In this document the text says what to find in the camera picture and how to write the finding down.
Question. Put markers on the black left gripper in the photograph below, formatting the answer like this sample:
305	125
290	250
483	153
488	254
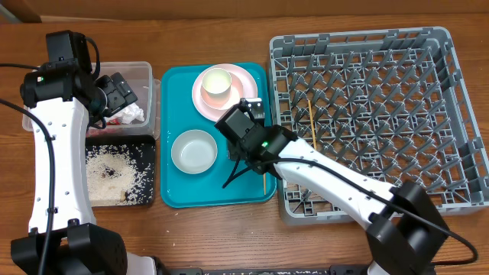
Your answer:
118	91

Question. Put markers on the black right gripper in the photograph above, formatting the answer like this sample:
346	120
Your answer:
238	151

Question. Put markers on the white napkin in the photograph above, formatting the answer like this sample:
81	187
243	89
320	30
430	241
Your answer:
130	114

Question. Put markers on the red snack wrapper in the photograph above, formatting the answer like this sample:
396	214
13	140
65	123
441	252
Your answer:
114	121

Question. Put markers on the grey bowl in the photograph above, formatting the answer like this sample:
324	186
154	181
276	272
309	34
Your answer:
194	151

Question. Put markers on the white rice pile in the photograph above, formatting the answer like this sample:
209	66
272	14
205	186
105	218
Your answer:
111	175

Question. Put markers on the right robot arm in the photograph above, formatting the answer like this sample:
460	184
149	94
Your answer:
404	228

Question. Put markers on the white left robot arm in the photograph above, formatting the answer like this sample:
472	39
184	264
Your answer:
63	237

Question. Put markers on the clear plastic bin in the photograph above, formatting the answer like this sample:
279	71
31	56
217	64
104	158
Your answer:
145	95

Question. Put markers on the pink bowl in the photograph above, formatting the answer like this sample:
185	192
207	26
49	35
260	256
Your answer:
226	102

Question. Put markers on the teal serving tray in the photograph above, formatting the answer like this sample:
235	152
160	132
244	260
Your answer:
182	190

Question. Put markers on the cream cup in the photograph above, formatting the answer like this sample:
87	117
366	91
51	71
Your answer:
217	82

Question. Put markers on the black plastic tray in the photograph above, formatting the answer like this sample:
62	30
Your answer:
122	172

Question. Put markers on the grey dish rack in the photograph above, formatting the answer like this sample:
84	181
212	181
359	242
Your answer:
390	104

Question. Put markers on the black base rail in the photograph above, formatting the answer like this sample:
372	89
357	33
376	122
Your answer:
355	269

